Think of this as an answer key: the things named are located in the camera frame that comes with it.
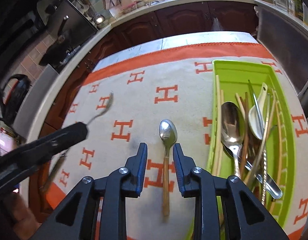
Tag cream chopstick red striped end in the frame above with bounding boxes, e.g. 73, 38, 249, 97
213, 75, 221, 176

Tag green plastic utensil tray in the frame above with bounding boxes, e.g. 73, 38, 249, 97
207, 60, 296, 226

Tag metal chopstick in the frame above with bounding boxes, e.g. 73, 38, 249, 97
261, 93, 270, 206

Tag steel spoon wooden handle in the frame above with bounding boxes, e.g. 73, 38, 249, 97
159, 119, 177, 217
40, 92, 115, 193

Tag large steel spoon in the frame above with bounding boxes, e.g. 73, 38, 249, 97
221, 101, 245, 178

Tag dark wood base cabinets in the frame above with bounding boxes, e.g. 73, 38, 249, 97
29, 0, 260, 221

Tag black stove cooktop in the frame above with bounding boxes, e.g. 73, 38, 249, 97
39, 0, 98, 67

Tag grey glass door cabinet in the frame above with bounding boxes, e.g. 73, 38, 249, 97
255, 0, 308, 98

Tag white ceramic soup spoon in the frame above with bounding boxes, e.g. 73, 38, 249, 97
248, 81, 268, 140

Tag chopstick with red striped end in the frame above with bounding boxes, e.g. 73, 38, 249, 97
271, 89, 282, 185

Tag person's left hand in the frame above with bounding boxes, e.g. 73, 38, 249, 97
4, 192, 41, 239

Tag orange and white H towel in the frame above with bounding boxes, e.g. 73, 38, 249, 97
46, 43, 308, 239

